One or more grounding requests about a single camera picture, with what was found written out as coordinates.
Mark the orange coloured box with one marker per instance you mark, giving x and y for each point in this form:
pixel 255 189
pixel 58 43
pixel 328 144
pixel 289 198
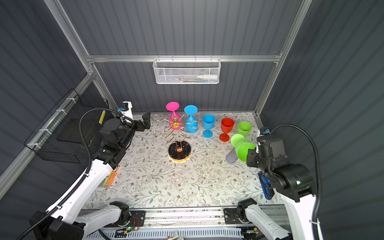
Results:
pixel 107 182

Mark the white bottle in basket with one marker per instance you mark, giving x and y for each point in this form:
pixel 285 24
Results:
pixel 208 77

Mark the red wine glass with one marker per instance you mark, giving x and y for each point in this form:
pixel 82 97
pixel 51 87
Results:
pixel 227 125

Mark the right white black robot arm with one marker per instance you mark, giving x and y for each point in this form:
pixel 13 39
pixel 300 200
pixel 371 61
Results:
pixel 293 183

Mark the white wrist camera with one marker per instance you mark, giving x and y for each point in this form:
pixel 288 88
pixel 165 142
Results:
pixel 264 131
pixel 127 109

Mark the gold wire wine glass rack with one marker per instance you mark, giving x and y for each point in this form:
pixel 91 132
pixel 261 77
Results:
pixel 179 150

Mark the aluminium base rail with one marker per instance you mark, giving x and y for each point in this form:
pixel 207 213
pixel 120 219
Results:
pixel 188 218

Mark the pink wine glass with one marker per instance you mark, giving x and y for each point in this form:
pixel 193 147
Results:
pixel 173 114

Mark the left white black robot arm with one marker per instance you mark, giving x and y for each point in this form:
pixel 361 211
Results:
pixel 61 221

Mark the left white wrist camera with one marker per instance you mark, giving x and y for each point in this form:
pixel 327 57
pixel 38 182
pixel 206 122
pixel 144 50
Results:
pixel 127 109

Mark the black wire mesh basket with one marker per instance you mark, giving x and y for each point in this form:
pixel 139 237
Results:
pixel 59 140

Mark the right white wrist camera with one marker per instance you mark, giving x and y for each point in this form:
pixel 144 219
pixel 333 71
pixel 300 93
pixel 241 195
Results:
pixel 264 131

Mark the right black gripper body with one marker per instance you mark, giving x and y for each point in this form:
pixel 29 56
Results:
pixel 252 159

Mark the blue stapler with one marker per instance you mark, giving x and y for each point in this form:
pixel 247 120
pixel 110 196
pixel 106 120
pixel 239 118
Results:
pixel 267 188

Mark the white wire mesh basket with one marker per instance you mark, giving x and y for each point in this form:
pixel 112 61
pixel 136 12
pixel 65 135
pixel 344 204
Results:
pixel 184 70

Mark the blue wine glass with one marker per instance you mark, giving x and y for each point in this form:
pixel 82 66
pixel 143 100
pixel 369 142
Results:
pixel 192 124
pixel 208 123

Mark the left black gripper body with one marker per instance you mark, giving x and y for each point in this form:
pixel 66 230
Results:
pixel 137 126

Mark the grey oval case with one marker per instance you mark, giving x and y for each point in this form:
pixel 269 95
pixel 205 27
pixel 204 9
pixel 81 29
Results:
pixel 232 157

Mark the yellow marker pen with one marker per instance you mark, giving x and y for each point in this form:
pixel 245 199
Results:
pixel 102 117

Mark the green wine glass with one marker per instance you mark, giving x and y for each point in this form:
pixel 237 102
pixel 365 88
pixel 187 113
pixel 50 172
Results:
pixel 244 128
pixel 242 145

